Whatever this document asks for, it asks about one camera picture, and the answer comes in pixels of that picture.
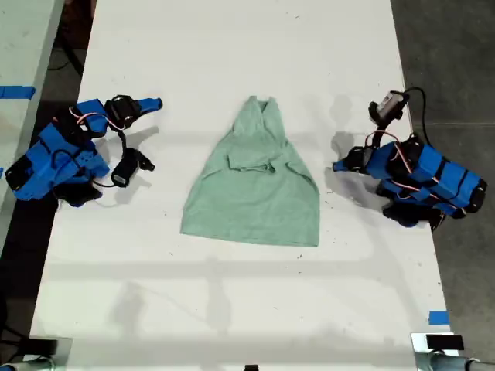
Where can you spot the small black box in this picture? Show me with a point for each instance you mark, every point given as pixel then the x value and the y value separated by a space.
pixel 444 342
pixel 42 346
pixel 251 368

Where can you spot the black camera stalk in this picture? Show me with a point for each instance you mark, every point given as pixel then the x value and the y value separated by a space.
pixel 377 135
pixel 124 141

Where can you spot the pale side table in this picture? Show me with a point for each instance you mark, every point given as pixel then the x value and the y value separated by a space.
pixel 23 58

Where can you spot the black camera box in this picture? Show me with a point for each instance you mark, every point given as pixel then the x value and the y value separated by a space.
pixel 129 168
pixel 388 105

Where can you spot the long blue tape strip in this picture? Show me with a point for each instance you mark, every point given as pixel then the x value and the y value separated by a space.
pixel 15 92

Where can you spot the pale green T-shirt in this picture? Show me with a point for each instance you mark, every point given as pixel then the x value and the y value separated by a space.
pixel 251 193

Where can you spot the small blue tape piece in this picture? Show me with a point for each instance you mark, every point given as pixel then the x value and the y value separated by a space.
pixel 439 317

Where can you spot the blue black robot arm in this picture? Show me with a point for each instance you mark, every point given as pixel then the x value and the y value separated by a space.
pixel 54 154
pixel 433 178

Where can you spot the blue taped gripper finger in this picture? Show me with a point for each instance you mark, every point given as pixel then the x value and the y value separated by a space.
pixel 342 161
pixel 149 110
pixel 149 103
pixel 343 167

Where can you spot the metal bracket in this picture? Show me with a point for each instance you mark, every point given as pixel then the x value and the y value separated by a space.
pixel 63 353
pixel 419 355

